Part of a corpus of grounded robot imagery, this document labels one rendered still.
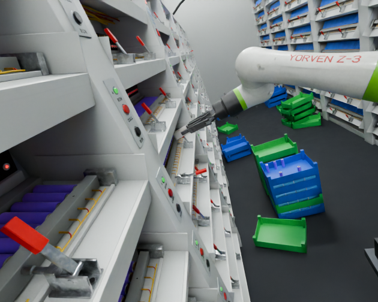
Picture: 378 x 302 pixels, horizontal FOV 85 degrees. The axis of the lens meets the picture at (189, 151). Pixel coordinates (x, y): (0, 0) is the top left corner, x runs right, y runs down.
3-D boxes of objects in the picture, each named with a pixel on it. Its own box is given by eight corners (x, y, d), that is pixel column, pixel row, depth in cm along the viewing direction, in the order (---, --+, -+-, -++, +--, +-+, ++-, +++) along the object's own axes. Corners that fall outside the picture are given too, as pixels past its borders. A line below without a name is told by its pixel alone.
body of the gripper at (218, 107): (230, 118, 79) (209, 130, 82) (227, 112, 87) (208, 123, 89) (221, 102, 77) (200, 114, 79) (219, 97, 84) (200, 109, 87)
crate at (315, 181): (306, 167, 148) (304, 158, 145) (320, 184, 130) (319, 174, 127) (264, 179, 155) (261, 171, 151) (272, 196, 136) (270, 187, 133)
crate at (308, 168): (304, 158, 145) (302, 148, 142) (319, 174, 127) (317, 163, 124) (261, 171, 151) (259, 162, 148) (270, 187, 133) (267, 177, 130)
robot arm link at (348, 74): (357, 108, 54) (371, 73, 56) (369, 81, 45) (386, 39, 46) (234, 87, 74) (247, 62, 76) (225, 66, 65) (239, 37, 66)
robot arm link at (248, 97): (281, 99, 78) (267, 80, 84) (278, 78, 68) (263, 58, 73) (246, 117, 82) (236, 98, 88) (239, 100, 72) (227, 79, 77)
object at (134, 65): (166, 69, 94) (163, 34, 88) (118, 93, 39) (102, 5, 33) (122, 71, 95) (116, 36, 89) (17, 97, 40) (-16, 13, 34)
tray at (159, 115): (182, 107, 101) (180, 77, 95) (160, 172, 46) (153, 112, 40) (141, 108, 102) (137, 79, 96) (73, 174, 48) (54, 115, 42)
